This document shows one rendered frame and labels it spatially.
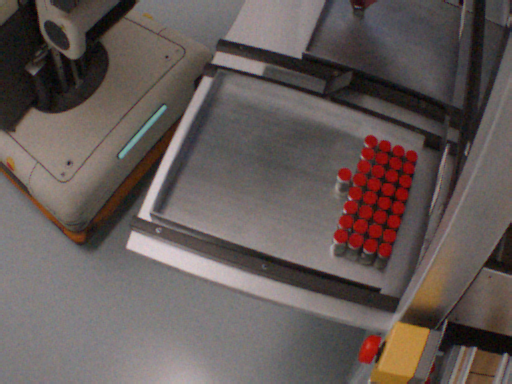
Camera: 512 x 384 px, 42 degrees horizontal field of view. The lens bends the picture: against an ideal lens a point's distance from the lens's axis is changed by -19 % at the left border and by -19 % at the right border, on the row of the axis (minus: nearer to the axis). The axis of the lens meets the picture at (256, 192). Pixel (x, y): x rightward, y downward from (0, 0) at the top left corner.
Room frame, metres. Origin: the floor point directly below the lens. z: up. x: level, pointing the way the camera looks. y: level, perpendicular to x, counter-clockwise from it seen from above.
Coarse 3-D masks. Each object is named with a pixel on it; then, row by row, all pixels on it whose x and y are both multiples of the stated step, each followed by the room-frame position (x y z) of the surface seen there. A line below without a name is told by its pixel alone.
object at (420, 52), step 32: (384, 0) 0.93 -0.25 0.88; (416, 0) 0.93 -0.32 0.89; (320, 32) 0.82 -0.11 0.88; (352, 32) 0.83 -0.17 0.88; (384, 32) 0.83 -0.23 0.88; (416, 32) 0.84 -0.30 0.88; (448, 32) 0.86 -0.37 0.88; (320, 64) 0.74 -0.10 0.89; (352, 64) 0.75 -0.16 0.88; (384, 64) 0.76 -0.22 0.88; (416, 64) 0.76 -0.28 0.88; (448, 64) 0.77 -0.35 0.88; (416, 96) 0.68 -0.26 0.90; (448, 96) 0.70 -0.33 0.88
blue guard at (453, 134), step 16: (464, 16) 0.76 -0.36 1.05; (464, 32) 0.70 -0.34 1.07; (464, 48) 0.64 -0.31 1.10; (464, 64) 0.59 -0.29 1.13; (464, 80) 0.54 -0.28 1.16; (464, 96) 0.50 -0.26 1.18; (448, 128) 0.56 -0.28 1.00; (448, 144) 0.50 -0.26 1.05; (448, 160) 0.45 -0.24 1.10; (448, 176) 0.40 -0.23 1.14; (448, 192) 0.36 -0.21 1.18; (432, 208) 0.43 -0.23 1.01; (432, 224) 0.37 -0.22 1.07
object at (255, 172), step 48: (240, 96) 0.68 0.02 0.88; (288, 96) 0.67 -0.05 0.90; (192, 144) 0.59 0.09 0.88; (240, 144) 0.59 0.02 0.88; (288, 144) 0.59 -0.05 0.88; (336, 144) 0.59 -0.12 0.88; (192, 192) 0.52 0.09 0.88; (240, 192) 0.52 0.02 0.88; (288, 192) 0.51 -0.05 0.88; (240, 240) 0.44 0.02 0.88; (288, 240) 0.44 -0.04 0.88
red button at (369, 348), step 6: (372, 336) 0.25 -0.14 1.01; (378, 336) 0.25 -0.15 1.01; (366, 342) 0.24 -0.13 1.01; (372, 342) 0.24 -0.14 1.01; (378, 342) 0.24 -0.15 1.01; (360, 348) 0.24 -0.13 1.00; (366, 348) 0.23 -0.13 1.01; (372, 348) 0.23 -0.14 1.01; (378, 348) 0.23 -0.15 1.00; (360, 354) 0.23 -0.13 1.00; (366, 354) 0.22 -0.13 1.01; (372, 354) 0.22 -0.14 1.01; (360, 360) 0.22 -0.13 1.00; (366, 360) 0.22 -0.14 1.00; (372, 360) 0.22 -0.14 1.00
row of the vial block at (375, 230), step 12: (396, 156) 0.55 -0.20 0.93; (396, 168) 0.53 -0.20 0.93; (384, 180) 0.52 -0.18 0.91; (396, 180) 0.51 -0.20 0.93; (384, 192) 0.49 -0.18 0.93; (384, 204) 0.47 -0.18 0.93; (384, 216) 0.45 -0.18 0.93; (372, 228) 0.44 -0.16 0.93; (372, 240) 0.42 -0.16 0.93; (372, 252) 0.40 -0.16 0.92
